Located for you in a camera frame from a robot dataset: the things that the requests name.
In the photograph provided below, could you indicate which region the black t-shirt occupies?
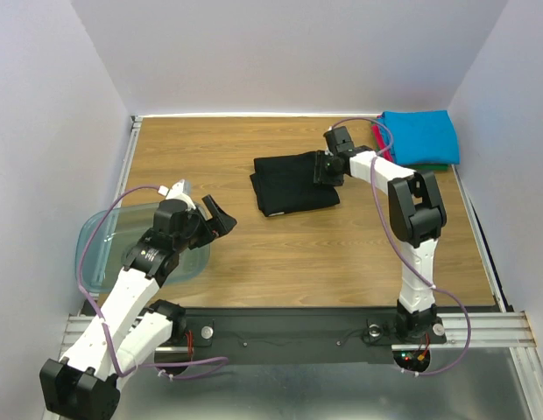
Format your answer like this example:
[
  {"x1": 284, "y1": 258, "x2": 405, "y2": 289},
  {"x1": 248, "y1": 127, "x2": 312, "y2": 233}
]
[{"x1": 250, "y1": 151, "x2": 340, "y2": 217}]

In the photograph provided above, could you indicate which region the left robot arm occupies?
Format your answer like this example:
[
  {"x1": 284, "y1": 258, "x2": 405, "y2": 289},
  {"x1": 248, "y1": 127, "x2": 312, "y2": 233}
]
[{"x1": 39, "y1": 195, "x2": 237, "y2": 419}]

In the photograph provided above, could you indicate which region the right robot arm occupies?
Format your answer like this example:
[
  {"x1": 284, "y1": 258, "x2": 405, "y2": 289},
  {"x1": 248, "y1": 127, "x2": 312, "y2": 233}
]
[{"x1": 314, "y1": 147, "x2": 447, "y2": 341}]

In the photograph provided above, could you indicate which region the folded red t-shirt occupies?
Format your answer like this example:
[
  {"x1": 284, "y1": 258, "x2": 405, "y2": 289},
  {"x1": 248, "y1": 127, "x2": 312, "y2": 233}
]
[{"x1": 371, "y1": 124, "x2": 396, "y2": 163}]

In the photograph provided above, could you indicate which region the clear blue plastic bin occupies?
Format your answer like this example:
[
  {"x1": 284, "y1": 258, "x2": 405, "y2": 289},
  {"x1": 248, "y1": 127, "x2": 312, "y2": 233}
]
[{"x1": 74, "y1": 200, "x2": 212, "y2": 295}]

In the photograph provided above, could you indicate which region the folded green t-shirt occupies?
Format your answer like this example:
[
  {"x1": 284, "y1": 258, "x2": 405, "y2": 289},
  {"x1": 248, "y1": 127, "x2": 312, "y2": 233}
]
[{"x1": 405, "y1": 163, "x2": 448, "y2": 172}]

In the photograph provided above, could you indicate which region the folded blue t-shirt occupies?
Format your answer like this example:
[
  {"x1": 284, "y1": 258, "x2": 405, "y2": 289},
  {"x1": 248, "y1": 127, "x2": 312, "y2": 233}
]
[{"x1": 377, "y1": 110, "x2": 461, "y2": 166}]

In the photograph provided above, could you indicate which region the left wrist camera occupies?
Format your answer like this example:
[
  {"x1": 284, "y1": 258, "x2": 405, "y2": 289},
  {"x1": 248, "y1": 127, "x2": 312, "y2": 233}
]
[{"x1": 152, "y1": 179, "x2": 202, "y2": 239}]

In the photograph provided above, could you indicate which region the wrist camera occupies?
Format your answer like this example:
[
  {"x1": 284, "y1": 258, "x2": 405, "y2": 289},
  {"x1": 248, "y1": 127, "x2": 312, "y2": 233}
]
[
  {"x1": 152, "y1": 179, "x2": 202, "y2": 239},
  {"x1": 323, "y1": 126, "x2": 354, "y2": 156}
]

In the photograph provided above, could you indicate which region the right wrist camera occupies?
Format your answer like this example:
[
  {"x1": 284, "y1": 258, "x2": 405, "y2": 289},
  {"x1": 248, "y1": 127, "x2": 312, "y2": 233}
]
[{"x1": 323, "y1": 126, "x2": 354, "y2": 156}]

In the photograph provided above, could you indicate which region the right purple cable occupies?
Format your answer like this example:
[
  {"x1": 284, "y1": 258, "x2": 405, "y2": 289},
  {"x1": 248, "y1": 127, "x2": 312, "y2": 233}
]
[{"x1": 330, "y1": 117, "x2": 473, "y2": 377}]

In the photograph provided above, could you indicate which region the purple cable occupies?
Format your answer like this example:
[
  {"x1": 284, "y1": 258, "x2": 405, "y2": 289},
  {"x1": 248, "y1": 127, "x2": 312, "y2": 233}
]
[
  {"x1": 77, "y1": 185, "x2": 229, "y2": 381},
  {"x1": 330, "y1": 117, "x2": 473, "y2": 377}
]

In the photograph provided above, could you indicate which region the left aluminium side rail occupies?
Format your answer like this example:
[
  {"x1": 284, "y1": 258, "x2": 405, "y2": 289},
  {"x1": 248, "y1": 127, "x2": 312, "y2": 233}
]
[{"x1": 114, "y1": 115, "x2": 144, "y2": 199}]

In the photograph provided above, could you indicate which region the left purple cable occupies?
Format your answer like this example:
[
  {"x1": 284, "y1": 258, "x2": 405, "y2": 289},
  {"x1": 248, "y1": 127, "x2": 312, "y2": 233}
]
[{"x1": 77, "y1": 185, "x2": 229, "y2": 381}]

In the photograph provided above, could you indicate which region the aluminium frame rail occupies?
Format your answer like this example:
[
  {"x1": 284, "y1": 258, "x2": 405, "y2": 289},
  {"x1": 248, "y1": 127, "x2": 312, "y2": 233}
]
[{"x1": 60, "y1": 312, "x2": 536, "y2": 354}]

